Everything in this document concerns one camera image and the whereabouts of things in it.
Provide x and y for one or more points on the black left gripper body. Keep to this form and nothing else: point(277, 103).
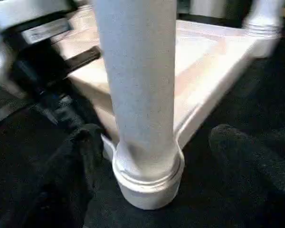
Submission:
point(35, 66)

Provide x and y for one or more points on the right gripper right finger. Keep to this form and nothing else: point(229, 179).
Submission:
point(256, 161)

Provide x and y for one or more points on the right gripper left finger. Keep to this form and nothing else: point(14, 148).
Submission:
point(61, 185)

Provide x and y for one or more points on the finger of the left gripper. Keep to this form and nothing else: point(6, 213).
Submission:
point(85, 58)

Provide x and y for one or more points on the white plastic table leg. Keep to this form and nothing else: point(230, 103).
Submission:
point(263, 14)
point(140, 71)

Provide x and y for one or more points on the black mat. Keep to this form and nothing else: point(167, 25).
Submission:
point(251, 114)

